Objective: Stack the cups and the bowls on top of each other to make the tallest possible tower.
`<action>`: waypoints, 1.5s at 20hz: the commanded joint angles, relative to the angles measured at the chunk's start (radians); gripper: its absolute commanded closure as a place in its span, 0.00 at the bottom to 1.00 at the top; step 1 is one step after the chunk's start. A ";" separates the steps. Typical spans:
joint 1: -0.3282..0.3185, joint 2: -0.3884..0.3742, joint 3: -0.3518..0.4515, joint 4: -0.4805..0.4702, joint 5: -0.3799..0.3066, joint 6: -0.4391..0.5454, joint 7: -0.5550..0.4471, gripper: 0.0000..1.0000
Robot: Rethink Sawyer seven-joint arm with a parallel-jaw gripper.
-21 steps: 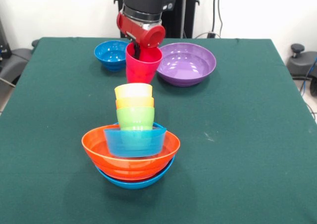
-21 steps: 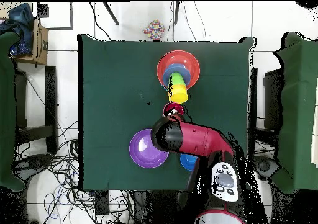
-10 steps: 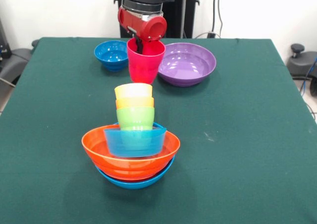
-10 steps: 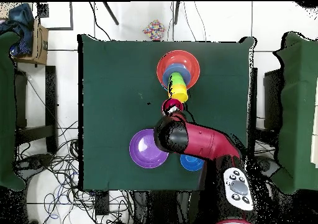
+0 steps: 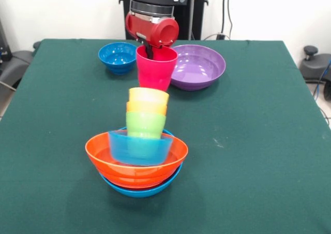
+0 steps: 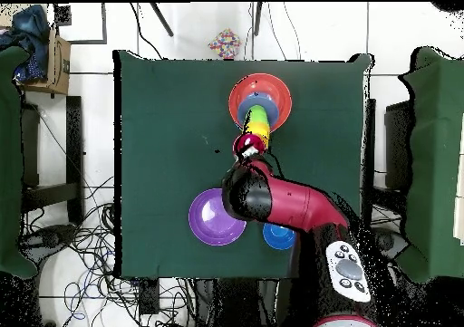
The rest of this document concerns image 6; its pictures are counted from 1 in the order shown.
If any black pedestal foot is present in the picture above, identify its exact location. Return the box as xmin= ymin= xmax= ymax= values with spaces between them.
xmin=372 ymin=228 xmax=411 ymax=264
xmin=21 ymin=224 xmax=79 ymax=259

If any black rectangular frame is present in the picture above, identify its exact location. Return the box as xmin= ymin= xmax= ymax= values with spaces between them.
xmin=53 ymin=2 xmax=108 ymax=45

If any green plastic cup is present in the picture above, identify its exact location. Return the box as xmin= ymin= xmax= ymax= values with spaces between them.
xmin=243 ymin=104 xmax=270 ymax=124

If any yellow plastic cup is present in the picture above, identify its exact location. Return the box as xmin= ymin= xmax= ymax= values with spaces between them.
xmin=240 ymin=129 xmax=271 ymax=150

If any orange plastic cup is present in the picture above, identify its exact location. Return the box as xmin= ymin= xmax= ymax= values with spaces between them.
xmin=241 ymin=120 xmax=271 ymax=134

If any blue cloth bundle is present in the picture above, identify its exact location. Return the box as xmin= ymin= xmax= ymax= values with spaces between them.
xmin=0 ymin=4 xmax=50 ymax=83

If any purple plastic bowl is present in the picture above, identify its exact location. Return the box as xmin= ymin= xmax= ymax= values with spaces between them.
xmin=188 ymin=188 xmax=247 ymax=247

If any small light blue bowl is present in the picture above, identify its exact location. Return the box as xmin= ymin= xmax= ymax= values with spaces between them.
xmin=237 ymin=91 xmax=281 ymax=125

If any black tripod leg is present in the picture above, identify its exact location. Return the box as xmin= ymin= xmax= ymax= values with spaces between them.
xmin=150 ymin=2 xmax=175 ymax=38
xmin=253 ymin=2 xmax=263 ymax=36

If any dark green tablecloth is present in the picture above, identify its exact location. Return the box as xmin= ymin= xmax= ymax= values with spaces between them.
xmin=113 ymin=49 xmax=374 ymax=281

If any small dark blue bowl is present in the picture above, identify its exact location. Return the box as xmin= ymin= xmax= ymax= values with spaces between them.
xmin=262 ymin=222 xmax=297 ymax=251

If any black stool frame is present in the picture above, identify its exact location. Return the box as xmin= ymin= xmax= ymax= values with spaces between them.
xmin=21 ymin=95 xmax=85 ymax=226
xmin=362 ymin=98 xmax=414 ymax=205

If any green cloth covered table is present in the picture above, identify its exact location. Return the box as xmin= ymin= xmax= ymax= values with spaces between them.
xmin=0 ymin=45 xmax=37 ymax=279
xmin=394 ymin=46 xmax=464 ymax=284

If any wide orange-red bowl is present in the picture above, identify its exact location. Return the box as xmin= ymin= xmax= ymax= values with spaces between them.
xmin=227 ymin=72 xmax=293 ymax=132

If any pink plastic cup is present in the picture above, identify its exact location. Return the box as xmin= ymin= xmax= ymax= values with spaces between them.
xmin=232 ymin=132 xmax=267 ymax=158

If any cardboard box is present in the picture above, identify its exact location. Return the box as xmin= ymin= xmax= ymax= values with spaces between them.
xmin=21 ymin=27 xmax=72 ymax=96

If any tangle of floor cables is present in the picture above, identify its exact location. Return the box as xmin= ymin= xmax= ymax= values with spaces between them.
xmin=21 ymin=174 xmax=197 ymax=327

